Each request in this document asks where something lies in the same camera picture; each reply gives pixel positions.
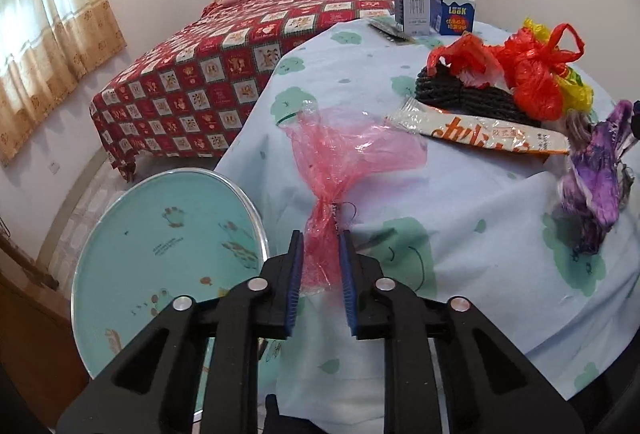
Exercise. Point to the white and orange snack wrapper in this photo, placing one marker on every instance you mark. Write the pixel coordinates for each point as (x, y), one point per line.
(475, 134)

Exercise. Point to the round table with patterned cloth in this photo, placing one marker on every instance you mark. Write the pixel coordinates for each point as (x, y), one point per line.
(475, 194)

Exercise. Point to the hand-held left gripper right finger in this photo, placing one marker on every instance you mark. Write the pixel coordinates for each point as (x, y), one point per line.
(347, 279)

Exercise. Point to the red plastic bag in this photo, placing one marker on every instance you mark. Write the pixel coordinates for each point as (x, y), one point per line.
(465, 52)
(535, 84)

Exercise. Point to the beige curtain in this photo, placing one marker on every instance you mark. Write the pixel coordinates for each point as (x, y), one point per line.
(50, 39)

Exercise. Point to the pink plastic bag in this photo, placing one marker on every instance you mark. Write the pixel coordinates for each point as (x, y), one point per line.
(345, 149)

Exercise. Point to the teal trash bin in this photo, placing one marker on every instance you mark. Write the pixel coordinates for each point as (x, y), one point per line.
(165, 254)

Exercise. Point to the purple crumpled wrapper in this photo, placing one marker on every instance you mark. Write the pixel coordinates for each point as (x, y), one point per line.
(597, 174)

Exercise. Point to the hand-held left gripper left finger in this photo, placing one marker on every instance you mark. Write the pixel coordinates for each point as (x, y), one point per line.
(296, 274)

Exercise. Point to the bed with red patterned quilt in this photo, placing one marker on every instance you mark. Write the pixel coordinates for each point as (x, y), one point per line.
(200, 79)

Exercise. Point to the blue carton with white cap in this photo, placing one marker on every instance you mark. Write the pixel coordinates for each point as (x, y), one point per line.
(450, 14)

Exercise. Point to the yellow plastic bag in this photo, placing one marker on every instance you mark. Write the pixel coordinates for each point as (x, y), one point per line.
(575, 92)

